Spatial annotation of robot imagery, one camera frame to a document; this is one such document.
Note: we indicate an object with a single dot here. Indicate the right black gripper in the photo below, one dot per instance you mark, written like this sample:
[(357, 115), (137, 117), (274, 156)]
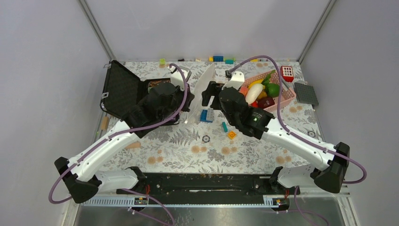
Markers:
[(213, 89)]

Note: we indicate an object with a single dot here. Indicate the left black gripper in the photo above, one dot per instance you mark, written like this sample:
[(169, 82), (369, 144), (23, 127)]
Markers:
[(189, 98)]

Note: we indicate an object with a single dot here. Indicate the clear zip top bag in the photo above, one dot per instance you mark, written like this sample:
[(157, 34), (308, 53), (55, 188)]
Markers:
[(193, 116)]

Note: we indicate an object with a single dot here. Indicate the peach toy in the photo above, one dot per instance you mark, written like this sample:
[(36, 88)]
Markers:
[(243, 90)]

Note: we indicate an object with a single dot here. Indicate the white radish toy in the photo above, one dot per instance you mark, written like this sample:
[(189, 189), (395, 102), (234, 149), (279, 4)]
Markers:
[(253, 93)]

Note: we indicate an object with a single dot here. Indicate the dark red eggplant toy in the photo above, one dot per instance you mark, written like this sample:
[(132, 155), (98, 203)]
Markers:
[(266, 102)]

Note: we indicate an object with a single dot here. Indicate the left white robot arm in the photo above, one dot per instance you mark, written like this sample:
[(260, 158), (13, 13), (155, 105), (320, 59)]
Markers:
[(80, 176)]

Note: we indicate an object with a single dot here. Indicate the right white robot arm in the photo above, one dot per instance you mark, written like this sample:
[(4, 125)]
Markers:
[(327, 163)]

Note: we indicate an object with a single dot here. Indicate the blue grey brick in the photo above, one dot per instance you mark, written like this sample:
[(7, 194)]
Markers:
[(207, 115)]

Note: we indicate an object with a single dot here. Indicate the teal small brick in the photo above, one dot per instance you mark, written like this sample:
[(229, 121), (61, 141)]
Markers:
[(224, 126)]

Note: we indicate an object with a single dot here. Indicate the orange square brick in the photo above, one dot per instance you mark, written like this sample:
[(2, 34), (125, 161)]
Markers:
[(231, 135)]

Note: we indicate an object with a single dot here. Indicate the yellow pepper toy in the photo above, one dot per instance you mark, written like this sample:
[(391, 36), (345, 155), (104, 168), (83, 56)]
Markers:
[(254, 83)]

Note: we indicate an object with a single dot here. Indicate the black open case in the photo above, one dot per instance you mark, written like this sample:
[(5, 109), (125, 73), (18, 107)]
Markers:
[(124, 90)]

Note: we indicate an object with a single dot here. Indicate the wooden block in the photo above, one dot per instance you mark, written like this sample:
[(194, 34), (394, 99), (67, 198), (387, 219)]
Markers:
[(133, 145)]

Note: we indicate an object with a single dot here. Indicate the pink plastic basket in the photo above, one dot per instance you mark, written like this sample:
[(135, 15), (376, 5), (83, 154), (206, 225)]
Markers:
[(286, 94)]

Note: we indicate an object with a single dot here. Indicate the red grid block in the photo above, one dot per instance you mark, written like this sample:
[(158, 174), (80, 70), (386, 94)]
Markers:
[(287, 73)]

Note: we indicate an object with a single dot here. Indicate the dark grey baseplate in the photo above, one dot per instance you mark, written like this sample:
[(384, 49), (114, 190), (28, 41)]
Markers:
[(305, 94)]

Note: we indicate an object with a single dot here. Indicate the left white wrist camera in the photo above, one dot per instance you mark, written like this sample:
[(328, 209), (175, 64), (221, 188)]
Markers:
[(176, 78)]

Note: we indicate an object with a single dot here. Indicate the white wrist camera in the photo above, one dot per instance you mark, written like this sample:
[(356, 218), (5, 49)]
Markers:
[(176, 78), (236, 81)]

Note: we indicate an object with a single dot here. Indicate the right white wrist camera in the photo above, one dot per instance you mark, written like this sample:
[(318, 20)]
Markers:
[(236, 81)]

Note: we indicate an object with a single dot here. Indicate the blue brick at wall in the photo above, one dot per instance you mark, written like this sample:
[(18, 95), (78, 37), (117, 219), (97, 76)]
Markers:
[(218, 58)]

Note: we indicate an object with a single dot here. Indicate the black ring washer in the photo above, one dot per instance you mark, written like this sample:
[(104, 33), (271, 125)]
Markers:
[(205, 138)]

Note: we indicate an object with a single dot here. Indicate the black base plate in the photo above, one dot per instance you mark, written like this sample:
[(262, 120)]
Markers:
[(213, 189)]

